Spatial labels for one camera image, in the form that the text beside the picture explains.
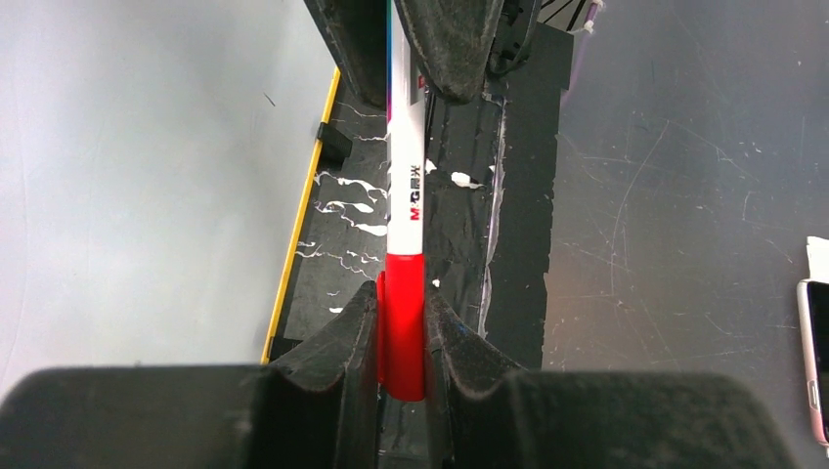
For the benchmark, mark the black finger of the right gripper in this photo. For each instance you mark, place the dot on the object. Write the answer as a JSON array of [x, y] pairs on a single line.
[[355, 34], [451, 41]]

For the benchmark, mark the whiteboard with yellow frame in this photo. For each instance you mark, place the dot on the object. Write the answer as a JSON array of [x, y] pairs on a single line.
[[153, 155]]

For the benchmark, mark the red marker cap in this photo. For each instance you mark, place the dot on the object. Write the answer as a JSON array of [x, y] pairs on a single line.
[[401, 327]]

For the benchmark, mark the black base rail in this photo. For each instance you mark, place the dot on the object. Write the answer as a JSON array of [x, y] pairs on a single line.
[[489, 205]]

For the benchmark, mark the smartphone white edge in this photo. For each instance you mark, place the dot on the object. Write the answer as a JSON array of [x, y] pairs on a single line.
[[812, 297]]

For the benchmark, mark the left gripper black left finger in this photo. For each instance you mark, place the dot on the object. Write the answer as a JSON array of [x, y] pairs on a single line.
[[314, 407]]

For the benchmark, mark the white marker pen red ends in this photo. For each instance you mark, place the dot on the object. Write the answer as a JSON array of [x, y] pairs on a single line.
[[406, 140]]

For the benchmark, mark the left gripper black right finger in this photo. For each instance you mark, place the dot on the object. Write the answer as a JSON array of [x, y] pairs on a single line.
[[484, 410]]

